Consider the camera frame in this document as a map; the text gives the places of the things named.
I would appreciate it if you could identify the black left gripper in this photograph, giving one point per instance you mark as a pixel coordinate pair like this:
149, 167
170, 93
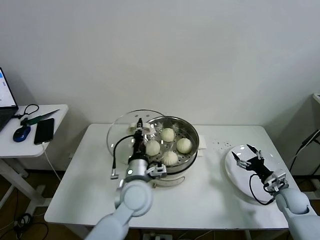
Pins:
139, 147

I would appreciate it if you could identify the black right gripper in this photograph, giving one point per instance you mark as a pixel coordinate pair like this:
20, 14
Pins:
258, 166

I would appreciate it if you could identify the round glass pot lid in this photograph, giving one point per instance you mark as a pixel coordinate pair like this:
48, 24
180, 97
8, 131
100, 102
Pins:
120, 130

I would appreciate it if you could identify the white steamed baozi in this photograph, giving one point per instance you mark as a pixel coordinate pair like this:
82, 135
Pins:
184, 145
153, 148
167, 135
170, 158

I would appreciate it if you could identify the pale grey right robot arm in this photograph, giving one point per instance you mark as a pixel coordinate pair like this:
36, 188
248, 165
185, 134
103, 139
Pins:
292, 200

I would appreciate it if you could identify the stainless steel steamer basket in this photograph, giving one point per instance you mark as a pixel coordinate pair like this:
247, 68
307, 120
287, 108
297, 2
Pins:
190, 135

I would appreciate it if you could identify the large white plate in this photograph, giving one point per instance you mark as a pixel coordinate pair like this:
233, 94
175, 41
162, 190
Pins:
235, 172

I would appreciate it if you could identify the cream electric cooking pot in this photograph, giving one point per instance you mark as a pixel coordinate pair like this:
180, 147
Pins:
175, 178

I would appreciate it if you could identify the white side desk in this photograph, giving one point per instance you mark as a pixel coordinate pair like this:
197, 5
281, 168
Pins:
317, 101

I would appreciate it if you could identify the black smartphone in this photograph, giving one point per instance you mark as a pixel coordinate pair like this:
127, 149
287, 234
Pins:
44, 131

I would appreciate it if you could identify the dark green sheathed knife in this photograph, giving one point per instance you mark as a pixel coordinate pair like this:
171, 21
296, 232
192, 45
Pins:
37, 119

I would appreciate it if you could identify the white power strip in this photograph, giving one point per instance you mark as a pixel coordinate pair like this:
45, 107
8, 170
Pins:
160, 237

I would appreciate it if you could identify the white side table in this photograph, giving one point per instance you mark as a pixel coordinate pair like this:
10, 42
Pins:
25, 150

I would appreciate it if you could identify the blue computer mouse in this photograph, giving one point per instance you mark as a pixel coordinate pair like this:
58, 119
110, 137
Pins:
21, 133

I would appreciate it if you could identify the black laptop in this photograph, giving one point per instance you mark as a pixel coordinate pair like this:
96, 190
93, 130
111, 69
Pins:
5, 115

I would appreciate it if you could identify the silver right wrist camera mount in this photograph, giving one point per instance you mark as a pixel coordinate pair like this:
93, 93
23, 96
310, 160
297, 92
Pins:
276, 180

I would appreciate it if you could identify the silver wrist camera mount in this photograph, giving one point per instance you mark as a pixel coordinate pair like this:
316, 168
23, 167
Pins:
156, 170
276, 180

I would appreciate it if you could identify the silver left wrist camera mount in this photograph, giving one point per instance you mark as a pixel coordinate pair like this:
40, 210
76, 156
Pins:
156, 170

